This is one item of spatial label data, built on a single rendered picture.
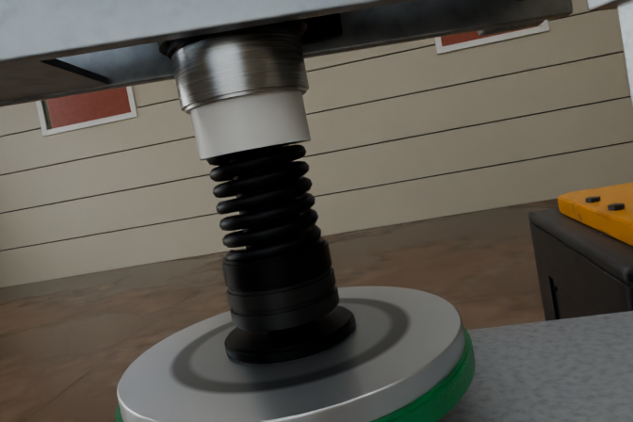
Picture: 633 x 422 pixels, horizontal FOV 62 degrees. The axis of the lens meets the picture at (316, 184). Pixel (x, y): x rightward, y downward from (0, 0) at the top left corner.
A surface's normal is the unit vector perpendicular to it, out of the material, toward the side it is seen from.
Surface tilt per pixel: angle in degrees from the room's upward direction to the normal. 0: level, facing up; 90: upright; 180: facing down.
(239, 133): 90
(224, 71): 90
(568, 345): 0
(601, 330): 0
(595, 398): 0
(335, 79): 90
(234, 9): 90
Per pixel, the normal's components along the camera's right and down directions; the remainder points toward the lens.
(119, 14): 0.00, 0.05
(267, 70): 0.46, -0.04
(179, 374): -0.18, -0.98
